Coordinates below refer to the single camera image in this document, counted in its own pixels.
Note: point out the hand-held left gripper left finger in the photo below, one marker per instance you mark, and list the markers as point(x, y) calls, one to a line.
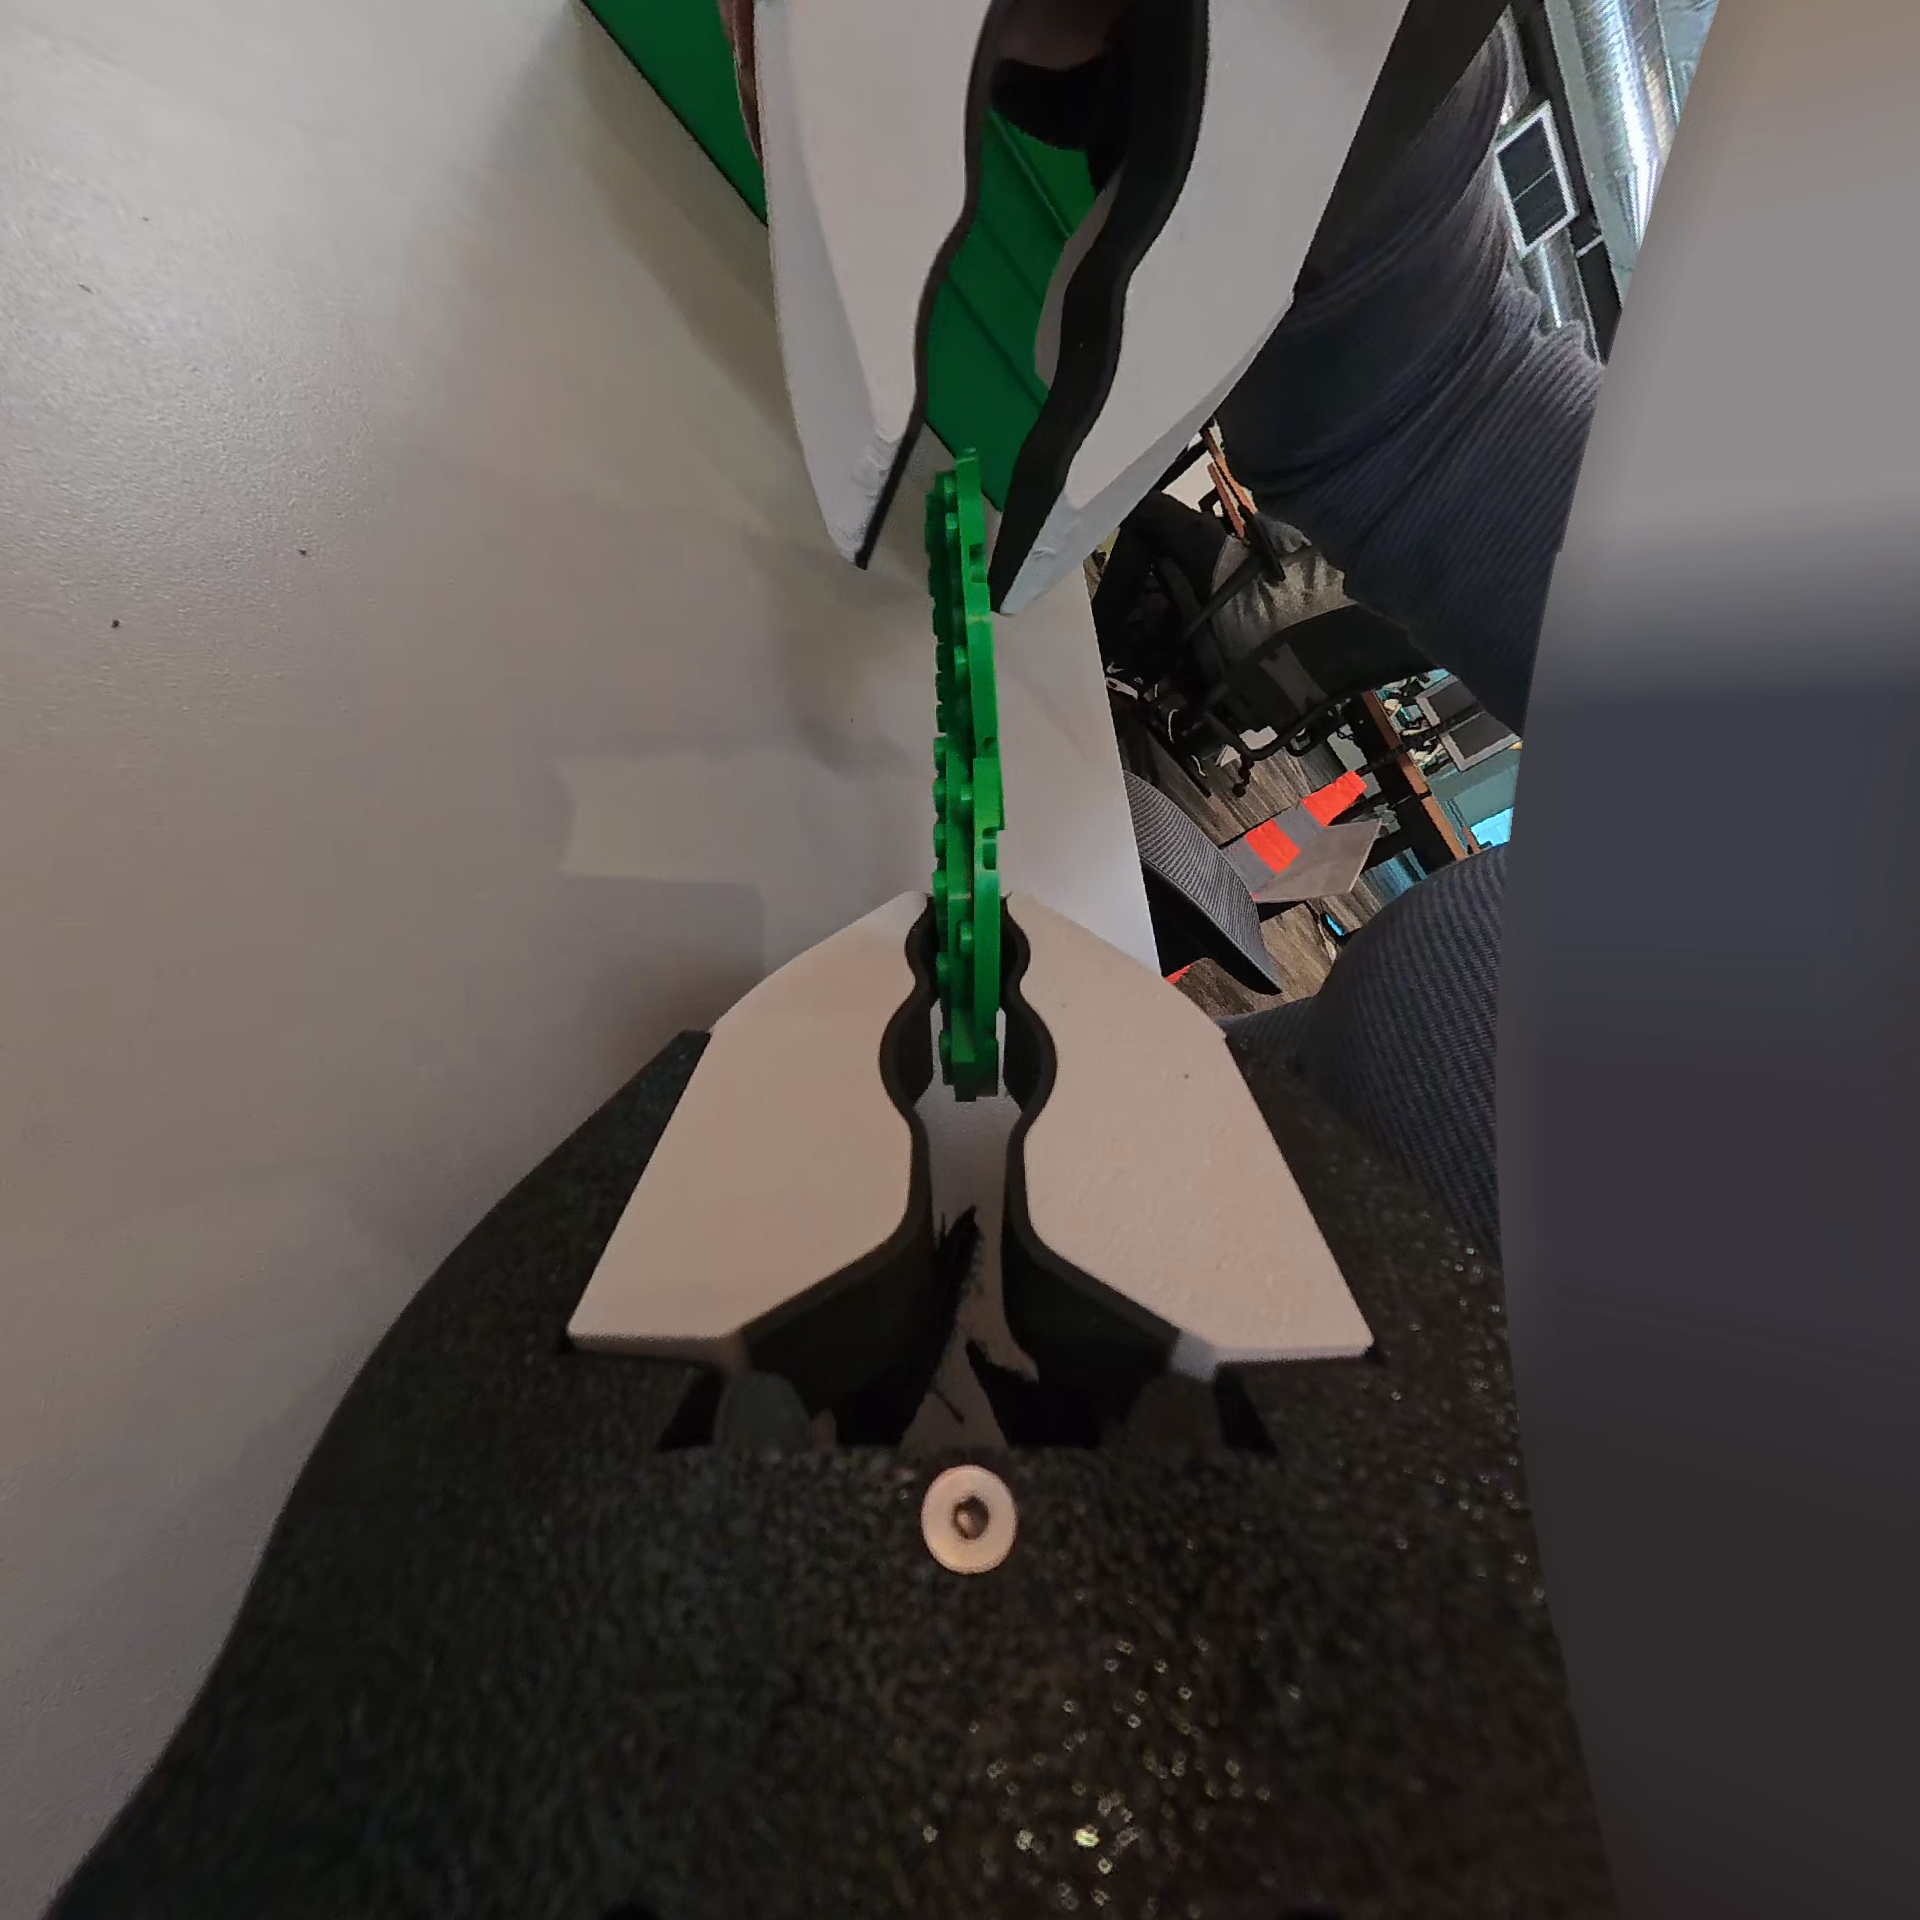
point(764, 1171)

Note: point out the silver ventilation duct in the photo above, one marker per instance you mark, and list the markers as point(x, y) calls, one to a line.
point(1626, 88)

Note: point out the green storage bin stack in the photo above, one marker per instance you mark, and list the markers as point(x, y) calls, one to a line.
point(992, 301)

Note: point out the person's right forearm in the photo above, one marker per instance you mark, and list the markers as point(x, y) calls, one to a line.
point(1424, 418)

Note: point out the black office chair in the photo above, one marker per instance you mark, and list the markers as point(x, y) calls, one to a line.
point(1303, 598)
point(1200, 887)

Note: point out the green lego plate assembly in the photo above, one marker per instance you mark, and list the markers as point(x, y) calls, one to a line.
point(969, 748)

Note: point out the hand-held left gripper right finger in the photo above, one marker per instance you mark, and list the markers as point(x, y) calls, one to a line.
point(1188, 1186)

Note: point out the person's own torso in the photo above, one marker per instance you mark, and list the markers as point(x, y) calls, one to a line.
point(1412, 1021)

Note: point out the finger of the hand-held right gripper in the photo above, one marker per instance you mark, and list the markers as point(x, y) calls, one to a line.
point(858, 226)
point(1229, 181)

